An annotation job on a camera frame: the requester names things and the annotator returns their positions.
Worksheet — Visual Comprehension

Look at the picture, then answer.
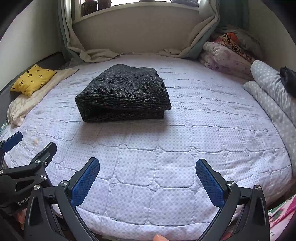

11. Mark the beige curtain left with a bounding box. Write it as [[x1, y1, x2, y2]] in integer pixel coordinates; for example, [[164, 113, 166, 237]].
[[57, 1, 121, 63]]

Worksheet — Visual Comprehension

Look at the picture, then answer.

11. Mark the yellow patterned pillow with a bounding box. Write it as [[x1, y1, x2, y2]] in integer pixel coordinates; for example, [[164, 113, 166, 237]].
[[10, 64, 57, 97]]

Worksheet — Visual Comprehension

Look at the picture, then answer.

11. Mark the person's right hand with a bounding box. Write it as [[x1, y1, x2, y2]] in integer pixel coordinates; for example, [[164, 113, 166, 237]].
[[152, 234, 169, 241]]

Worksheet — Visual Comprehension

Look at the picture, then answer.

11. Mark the black object on pillow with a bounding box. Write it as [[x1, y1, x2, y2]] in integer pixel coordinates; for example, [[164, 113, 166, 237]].
[[280, 67, 296, 98]]

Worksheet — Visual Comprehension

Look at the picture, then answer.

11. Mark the purple floral folded quilt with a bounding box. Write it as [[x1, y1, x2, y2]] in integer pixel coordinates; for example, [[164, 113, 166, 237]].
[[198, 41, 253, 80]]

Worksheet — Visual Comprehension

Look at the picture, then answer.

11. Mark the grey knit zip jacket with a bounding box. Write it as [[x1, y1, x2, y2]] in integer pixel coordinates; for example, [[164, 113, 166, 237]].
[[75, 64, 171, 123]]

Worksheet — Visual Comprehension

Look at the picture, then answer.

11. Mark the beige curtain right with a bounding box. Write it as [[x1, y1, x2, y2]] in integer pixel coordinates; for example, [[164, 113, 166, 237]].
[[159, 1, 220, 60]]

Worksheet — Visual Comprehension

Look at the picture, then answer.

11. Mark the beige curtain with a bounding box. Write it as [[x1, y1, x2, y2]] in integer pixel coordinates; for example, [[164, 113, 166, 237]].
[[159, 1, 220, 60], [57, 1, 121, 63]]

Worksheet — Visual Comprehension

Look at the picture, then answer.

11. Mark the pink floral fabric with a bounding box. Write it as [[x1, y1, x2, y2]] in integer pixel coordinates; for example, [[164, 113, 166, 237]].
[[268, 195, 295, 240]]

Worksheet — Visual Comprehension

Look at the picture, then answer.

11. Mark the orange patterned blanket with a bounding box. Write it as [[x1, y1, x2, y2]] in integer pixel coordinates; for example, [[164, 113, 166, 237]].
[[214, 32, 255, 63]]

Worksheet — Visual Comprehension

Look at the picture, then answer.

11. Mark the white quilted mattress cover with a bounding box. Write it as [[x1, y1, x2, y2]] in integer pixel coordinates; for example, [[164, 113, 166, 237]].
[[1, 55, 295, 240]]

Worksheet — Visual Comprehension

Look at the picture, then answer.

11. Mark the cream towel on bed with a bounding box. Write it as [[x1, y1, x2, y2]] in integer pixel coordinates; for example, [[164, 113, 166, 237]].
[[7, 68, 77, 126]]

